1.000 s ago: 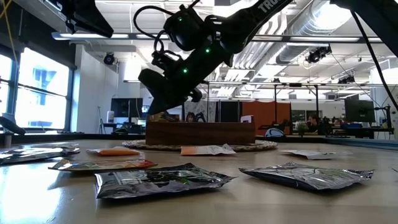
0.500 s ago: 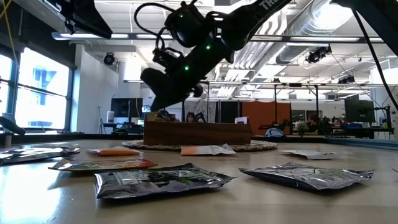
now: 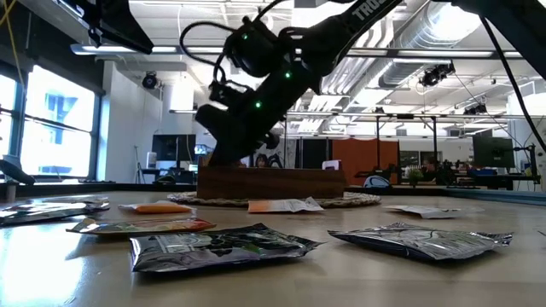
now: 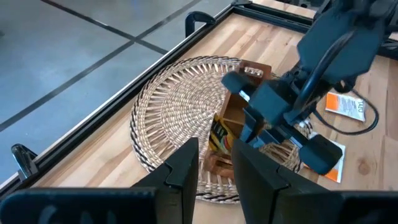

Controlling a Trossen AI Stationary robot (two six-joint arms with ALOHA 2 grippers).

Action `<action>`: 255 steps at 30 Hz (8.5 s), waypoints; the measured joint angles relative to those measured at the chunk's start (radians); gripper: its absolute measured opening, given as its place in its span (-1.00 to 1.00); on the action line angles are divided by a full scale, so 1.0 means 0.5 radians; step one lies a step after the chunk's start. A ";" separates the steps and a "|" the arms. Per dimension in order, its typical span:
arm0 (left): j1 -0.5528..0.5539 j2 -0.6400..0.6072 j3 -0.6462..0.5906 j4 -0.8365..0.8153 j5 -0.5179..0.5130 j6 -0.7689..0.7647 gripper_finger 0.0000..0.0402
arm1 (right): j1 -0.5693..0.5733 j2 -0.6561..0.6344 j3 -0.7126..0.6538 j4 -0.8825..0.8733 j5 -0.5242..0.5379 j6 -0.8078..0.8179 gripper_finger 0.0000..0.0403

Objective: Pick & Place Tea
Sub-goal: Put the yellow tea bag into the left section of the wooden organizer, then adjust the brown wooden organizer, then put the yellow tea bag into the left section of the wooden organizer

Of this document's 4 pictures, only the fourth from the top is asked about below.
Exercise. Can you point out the black aluminium table frame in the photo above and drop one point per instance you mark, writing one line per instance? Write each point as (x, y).
(77, 129)

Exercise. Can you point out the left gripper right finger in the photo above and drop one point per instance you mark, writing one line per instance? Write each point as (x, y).
(264, 193)

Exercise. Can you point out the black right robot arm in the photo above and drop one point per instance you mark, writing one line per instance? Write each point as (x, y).
(342, 40)

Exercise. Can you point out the round woven placemat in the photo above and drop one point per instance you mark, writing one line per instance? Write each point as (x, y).
(174, 102)

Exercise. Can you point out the orange white tea packet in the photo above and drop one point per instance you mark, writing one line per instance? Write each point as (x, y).
(345, 105)
(334, 175)

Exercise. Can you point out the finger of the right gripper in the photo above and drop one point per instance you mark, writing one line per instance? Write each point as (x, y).
(270, 139)
(249, 127)

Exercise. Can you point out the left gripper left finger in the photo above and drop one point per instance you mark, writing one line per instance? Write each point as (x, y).
(174, 186)

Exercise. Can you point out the black table clamp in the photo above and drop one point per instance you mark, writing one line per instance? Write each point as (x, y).
(23, 158)
(189, 21)

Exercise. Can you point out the wooden tea box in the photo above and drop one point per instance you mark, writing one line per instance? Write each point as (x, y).
(217, 165)

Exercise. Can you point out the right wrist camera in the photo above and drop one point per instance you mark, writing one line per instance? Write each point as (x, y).
(269, 102)

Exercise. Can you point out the yellow fruit tea packet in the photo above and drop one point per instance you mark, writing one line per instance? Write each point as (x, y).
(219, 133)

